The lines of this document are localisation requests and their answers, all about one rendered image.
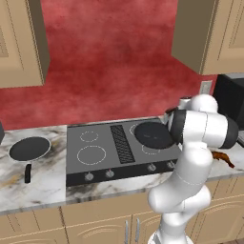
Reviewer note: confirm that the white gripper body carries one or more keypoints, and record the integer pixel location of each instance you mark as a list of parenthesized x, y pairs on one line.
[(168, 118)]

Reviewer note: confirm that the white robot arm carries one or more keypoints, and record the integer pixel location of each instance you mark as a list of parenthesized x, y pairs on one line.
[(190, 178)]

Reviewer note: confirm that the brown chicken drumstick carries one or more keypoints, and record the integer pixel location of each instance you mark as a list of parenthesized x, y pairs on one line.
[(222, 156)]

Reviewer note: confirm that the grey hob knob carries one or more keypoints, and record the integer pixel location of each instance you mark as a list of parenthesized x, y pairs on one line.
[(170, 164), (152, 167), (89, 176), (109, 173)]

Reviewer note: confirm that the black microwave oven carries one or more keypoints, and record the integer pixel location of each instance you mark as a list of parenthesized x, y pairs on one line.
[(230, 95)]

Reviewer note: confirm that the dark grey hob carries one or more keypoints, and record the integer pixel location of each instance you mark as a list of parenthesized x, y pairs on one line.
[(105, 165)]

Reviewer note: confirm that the beige base cupboard door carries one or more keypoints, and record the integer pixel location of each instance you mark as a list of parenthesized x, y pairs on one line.
[(219, 216), (95, 224), (30, 227), (146, 224)]

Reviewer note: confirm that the beige wall cupboard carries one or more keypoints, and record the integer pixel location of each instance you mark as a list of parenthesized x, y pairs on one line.
[(213, 35), (19, 44)]

